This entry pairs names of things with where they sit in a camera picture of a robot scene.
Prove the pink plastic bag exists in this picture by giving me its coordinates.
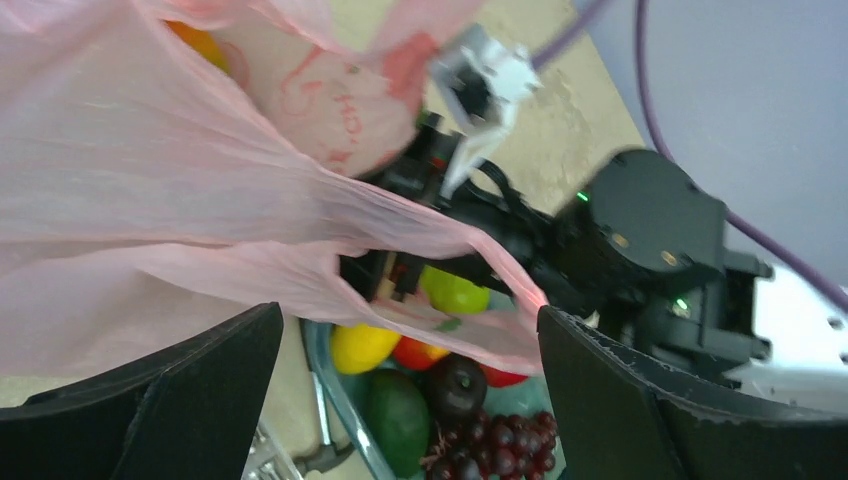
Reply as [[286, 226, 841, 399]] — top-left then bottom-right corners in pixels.
[[1, 1, 546, 378]]

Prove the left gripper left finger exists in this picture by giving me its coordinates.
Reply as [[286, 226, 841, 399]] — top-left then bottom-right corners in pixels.
[[1, 303, 284, 479]]

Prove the clear plastic screw box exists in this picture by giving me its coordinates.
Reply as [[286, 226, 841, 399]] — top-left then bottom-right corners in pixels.
[[241, 420, 304, 480]]

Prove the orange fake fruit in bag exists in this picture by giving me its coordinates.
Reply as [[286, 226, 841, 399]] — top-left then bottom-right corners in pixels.
[[163, 20, 230, 74]]

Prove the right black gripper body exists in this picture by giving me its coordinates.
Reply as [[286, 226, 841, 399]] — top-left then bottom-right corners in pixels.
[[341, 113, 530, 299]]

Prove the dark purple fake plum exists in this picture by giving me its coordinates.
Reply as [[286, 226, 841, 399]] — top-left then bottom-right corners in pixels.
[[422, 354, 488, 421]]

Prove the small red yellow fruit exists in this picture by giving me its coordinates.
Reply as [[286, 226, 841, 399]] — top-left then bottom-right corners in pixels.
[[392, 336, 450, 371]]

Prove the purple fake grape bunch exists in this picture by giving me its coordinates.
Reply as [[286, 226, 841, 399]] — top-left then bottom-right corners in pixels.
[[419, 410, 558, 479]]

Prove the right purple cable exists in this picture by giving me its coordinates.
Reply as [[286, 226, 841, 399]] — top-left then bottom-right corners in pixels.
[[529, 0, 848, 316]]

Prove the green fake apple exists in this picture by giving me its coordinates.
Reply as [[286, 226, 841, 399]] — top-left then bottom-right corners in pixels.
[[419, 266, 490, 314]]

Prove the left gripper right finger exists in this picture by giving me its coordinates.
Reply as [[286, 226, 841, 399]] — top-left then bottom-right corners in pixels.
[[537, 306, 847, 479]]

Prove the red fake tomato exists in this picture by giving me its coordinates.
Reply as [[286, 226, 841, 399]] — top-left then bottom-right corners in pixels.
[[480, 364, 528, 388]]

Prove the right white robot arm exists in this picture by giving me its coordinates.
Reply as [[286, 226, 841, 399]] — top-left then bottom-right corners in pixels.
[[365, 114, 847, 409]]

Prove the green fake avocado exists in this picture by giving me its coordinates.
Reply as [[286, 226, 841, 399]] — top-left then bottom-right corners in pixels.
[[364, 369, 431, 479]]

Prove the teal plastic bin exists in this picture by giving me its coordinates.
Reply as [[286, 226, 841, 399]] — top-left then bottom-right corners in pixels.
[[301, 320, 553, 479]]

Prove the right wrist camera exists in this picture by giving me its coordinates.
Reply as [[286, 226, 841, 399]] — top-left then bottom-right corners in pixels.
[[429, 24, 541, 199]]

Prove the yellow fake mango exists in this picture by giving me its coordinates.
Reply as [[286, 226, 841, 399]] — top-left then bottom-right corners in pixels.
[[330, 324, 401, 375]]

